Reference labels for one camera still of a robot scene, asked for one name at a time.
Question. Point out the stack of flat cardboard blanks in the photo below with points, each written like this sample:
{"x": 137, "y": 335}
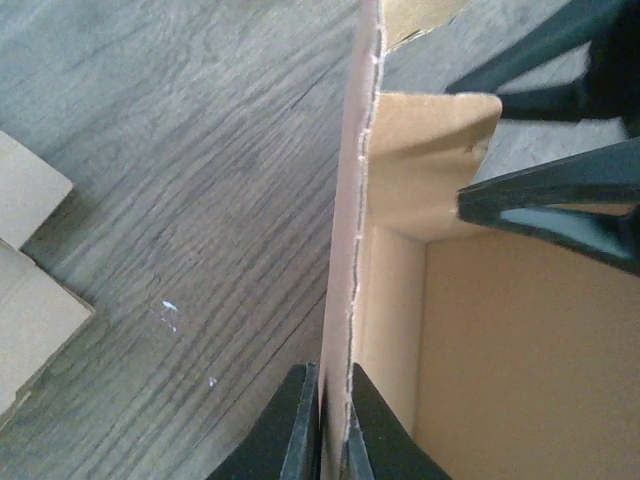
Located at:
{"x": 39, "y": 316}

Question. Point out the cardboard box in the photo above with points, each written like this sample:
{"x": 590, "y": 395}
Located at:
{"x": 502, "y": 356}

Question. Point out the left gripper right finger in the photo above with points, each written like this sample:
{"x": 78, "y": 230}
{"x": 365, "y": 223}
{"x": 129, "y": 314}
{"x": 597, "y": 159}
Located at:
{"x": 378, "y": 446}

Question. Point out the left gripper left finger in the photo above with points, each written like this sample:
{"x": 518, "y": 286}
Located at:
{"x": 284, "y": 442}

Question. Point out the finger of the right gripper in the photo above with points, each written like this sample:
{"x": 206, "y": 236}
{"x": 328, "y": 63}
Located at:
{"x": 609, "y": 86}
{"x": 587, "y": 203}

